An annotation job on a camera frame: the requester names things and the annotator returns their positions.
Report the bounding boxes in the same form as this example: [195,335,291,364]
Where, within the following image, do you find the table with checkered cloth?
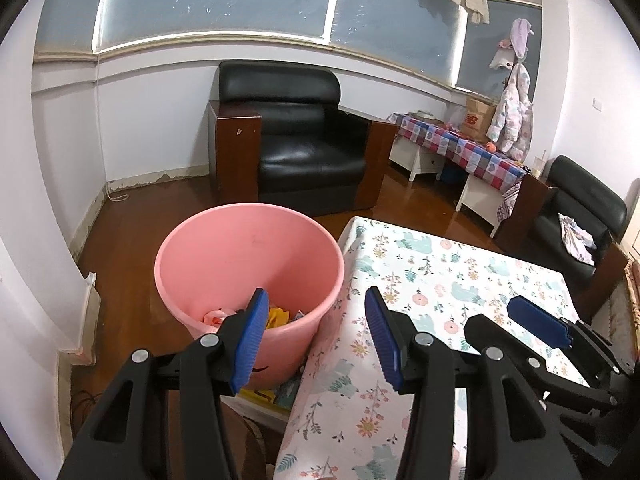
[387,112,529,222]

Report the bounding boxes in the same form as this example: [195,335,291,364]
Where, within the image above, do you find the black leather armchair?
[500,155,629,307]
[208,60,399,217]

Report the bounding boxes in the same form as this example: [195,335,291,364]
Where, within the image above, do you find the white side cabinet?
[454,172,507,239]
[389,135,444,182]

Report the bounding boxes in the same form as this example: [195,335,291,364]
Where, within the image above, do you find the pink plastic bucket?
[154,203,346,392]

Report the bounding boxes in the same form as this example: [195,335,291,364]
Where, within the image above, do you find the crumpled printed cloth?
[558,213,598,267]

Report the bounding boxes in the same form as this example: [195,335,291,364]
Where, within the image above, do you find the table with floral cloth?
[274,216,592,480]

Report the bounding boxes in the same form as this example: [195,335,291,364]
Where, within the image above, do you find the pink crumpled wrapper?
[202,309,237,333]

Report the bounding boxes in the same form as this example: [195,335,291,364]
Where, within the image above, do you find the white plush hat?
[489,42,517,72]

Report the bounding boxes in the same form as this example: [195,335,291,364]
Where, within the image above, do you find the colourful flat box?
[239,374,307,412]

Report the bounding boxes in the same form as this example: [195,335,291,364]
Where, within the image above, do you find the brown paper bag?
[459,97,499,144]

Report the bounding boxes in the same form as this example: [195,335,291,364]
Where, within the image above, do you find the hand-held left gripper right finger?
[365,286,583,480]

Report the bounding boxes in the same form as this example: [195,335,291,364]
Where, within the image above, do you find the hanging floral clothes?
[486,62,534,159]

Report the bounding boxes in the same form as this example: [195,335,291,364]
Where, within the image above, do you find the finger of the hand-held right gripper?
[465,313,618,406]
[507,296,621,378]

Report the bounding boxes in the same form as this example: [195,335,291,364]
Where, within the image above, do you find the purple hanging garment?
[509,17,534,59]

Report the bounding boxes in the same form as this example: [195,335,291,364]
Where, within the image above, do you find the yellow plastic bag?
[265,307,292,332]

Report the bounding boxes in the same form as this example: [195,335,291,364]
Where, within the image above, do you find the black cables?
[71,389,102,427]

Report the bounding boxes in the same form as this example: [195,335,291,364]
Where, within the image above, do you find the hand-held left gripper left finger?
[57,287,269,480]

